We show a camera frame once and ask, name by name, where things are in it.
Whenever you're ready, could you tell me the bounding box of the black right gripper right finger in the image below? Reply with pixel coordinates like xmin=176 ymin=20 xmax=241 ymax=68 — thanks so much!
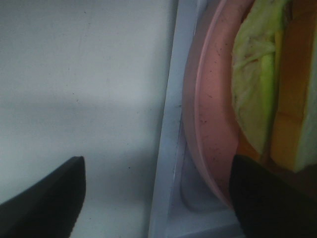
xmin=229 ymin=155 xmax=317 ymax=238

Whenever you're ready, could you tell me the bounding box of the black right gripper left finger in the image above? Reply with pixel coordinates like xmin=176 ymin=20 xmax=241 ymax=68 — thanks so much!
xmin=0 ymin=156 xmax=86 ymax=238

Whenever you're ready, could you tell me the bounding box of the pink round plate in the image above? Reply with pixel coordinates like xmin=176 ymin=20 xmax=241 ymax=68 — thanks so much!
xmin=182 ymin=0 xmax=253 ymax=207

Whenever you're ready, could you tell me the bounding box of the sandwich with lettuce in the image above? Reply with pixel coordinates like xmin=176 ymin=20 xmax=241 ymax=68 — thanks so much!
xmin=231 ymin=0 xmax=317 ymax=173

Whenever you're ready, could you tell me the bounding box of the white microwave oven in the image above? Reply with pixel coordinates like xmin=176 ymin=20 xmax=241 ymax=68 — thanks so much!
xmin=147 ymin=0 xmax=246 ymax=238

